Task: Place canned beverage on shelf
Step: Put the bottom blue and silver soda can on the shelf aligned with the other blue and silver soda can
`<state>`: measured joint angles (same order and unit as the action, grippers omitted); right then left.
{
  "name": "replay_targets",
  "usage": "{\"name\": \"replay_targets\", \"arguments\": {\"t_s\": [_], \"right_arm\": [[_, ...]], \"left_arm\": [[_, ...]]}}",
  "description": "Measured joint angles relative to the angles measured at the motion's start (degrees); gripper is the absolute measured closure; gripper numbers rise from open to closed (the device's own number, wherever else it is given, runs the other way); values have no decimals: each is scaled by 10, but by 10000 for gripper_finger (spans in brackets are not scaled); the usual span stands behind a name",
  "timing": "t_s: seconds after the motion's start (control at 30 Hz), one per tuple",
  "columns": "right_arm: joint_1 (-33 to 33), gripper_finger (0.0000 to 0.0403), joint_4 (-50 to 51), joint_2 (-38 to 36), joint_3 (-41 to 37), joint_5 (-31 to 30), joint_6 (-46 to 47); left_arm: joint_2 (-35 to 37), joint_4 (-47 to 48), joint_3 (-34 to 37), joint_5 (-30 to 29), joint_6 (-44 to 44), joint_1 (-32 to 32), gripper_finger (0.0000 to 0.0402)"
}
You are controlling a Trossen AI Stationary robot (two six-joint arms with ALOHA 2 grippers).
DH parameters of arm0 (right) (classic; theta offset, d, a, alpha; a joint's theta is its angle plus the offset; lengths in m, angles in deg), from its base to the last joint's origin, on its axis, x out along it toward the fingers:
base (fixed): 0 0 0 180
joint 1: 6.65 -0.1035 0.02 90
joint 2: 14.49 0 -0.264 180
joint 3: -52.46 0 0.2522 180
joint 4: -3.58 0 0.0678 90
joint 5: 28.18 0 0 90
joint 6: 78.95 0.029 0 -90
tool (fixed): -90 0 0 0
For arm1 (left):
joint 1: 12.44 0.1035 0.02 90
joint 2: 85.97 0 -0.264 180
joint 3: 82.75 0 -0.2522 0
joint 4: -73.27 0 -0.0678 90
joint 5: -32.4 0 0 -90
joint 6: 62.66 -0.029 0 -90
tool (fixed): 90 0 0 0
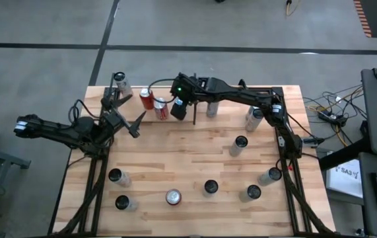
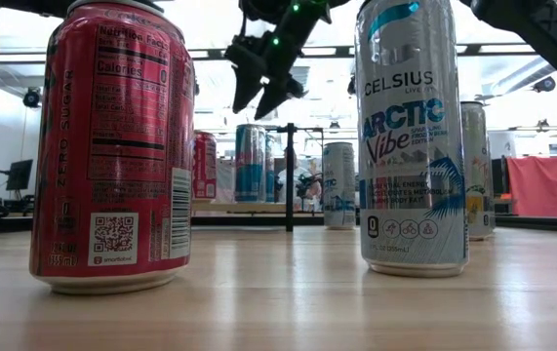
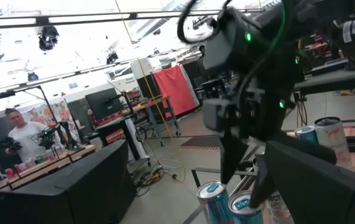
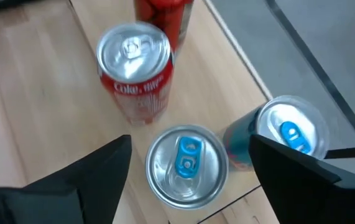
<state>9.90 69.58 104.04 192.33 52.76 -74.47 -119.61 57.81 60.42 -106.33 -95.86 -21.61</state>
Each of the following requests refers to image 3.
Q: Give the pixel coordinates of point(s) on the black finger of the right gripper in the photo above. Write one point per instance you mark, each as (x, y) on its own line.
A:
(231, 152)
(262, 180)

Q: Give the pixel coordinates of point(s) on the wooden background table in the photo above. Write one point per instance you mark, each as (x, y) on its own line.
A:
(71, 154)

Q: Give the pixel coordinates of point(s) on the orange cloth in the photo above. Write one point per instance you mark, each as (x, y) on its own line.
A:
(174, 90)

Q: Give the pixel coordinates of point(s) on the silver Celsius Arctic Vibe can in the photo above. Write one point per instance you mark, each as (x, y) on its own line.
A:
(278, 208)

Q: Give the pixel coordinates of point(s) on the black background robot arm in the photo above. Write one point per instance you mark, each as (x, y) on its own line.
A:
(48, 137)

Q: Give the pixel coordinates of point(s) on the black mat orange-striped edge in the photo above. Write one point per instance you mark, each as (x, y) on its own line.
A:
(205, 141)

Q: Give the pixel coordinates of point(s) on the black overhead frame beam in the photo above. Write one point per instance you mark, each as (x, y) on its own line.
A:
(42, 21)

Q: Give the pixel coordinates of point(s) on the black shelf divider bar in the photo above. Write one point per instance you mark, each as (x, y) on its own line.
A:
(211, 170)

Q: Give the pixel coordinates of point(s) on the black overhead camera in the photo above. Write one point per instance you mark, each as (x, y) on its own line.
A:
(48, 39)

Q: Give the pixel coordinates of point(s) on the person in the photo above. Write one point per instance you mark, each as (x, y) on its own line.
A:
(25, 137)

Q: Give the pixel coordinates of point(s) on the black monitor on desk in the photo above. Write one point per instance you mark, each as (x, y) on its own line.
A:
(102, 104)

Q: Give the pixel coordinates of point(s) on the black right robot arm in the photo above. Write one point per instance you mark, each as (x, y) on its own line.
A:
(270, 37)

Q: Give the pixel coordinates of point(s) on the black ceiling camera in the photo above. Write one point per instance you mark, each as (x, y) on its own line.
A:
(112, 58)

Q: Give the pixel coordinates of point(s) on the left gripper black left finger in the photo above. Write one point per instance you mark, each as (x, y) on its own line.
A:
(56, 208)

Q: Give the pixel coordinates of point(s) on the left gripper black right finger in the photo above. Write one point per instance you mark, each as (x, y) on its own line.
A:
(326, 193)

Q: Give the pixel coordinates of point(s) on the grey desk panel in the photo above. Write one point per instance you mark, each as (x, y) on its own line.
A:
(329, 82)

